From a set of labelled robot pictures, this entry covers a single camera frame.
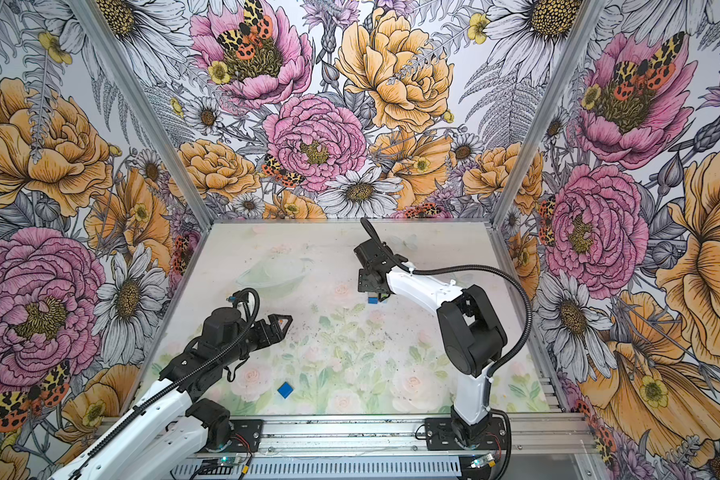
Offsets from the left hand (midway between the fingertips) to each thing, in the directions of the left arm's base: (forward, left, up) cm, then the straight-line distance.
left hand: (280, 331), depth 80 cm
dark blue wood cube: (+15, -25, -10) cm, 31 cm away
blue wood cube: (-12, -1, -11) cm, 16 cm away
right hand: (+15, -26, -4) cm, 30 cm away
